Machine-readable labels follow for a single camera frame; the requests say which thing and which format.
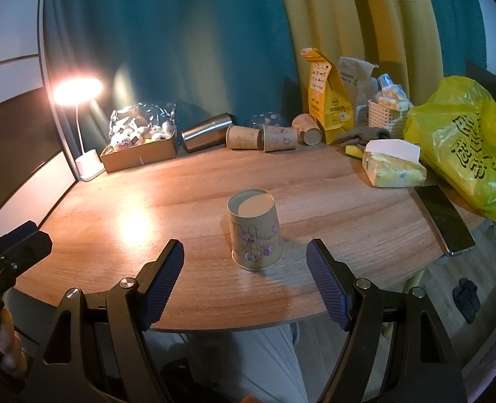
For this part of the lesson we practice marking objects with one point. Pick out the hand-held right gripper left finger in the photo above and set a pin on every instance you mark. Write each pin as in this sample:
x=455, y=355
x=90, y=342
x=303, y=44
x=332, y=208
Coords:
x=162, y=285

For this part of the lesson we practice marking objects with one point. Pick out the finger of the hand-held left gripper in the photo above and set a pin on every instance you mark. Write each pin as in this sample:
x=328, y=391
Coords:
x=19, y=237

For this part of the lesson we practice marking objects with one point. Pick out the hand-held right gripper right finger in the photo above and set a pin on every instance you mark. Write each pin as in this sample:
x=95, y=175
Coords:
x=327, y=289

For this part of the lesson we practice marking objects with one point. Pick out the floral paper cup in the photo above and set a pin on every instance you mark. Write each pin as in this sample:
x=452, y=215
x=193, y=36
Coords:
x=309, y=128
x=254, y=235
x=279, y=137

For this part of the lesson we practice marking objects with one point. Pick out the plain brown paper cup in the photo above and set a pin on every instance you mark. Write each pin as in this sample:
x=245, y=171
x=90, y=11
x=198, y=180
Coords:
x=244, y=137

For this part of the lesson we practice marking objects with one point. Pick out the person's left hand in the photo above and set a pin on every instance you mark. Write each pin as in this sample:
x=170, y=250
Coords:
x=11, y=344

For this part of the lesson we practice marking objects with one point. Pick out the person's grey trouser leg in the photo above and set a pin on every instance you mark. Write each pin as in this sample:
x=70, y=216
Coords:
x=239, y=365

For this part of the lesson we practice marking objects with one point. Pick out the white desk lamp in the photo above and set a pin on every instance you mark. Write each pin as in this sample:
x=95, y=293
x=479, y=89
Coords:
x=82, y=134

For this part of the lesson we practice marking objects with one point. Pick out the cardboard box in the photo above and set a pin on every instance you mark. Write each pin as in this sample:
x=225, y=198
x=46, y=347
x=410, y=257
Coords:
x=141, y=153

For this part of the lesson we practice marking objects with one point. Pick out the black smartphone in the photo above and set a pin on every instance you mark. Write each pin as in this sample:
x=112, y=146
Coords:
x=443, y=218

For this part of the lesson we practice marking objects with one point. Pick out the yellow tissue pack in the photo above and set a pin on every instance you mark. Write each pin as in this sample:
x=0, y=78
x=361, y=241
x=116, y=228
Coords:
x=392, y=168

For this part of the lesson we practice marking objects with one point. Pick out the dark slippers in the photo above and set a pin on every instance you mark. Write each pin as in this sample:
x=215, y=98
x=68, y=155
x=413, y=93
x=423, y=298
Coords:
x=466, y=298

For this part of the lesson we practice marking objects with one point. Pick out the yellow sponge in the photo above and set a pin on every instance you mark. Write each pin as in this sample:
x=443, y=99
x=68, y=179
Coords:
x=353, y=150

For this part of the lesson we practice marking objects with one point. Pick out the steel tumbler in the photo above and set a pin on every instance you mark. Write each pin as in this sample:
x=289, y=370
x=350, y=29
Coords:
x=204, y=133

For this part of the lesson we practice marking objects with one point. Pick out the grey cloth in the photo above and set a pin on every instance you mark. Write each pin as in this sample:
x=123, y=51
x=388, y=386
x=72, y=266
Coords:
x=361, y=133

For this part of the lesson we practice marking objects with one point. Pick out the dark patterned pouch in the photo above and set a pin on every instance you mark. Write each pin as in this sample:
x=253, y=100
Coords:
x=264, y=118

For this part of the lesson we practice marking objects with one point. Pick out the white woven basket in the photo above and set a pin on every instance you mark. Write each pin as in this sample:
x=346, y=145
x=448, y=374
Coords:
x=384, y=113

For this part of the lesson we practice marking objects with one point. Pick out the yellow paper bag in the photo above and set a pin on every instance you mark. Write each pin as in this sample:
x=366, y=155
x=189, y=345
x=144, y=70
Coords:
x=327, y=96

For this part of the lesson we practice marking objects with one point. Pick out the yellow plastic bag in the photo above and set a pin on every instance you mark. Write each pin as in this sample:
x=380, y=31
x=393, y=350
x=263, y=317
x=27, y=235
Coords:
x=462, y=142

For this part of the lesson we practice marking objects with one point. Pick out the kraft and white paper bag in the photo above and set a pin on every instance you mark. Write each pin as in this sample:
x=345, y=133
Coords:
x=355, y=84

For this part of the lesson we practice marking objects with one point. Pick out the pale wrapped packets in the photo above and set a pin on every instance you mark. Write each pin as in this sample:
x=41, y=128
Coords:
x=392, y=92

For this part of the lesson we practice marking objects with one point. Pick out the teal curtain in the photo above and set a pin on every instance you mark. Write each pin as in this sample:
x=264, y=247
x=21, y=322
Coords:
x=168, y=37

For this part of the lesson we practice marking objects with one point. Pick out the yellow curtain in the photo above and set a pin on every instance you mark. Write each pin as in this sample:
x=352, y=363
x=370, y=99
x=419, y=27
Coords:
x=357, y=12

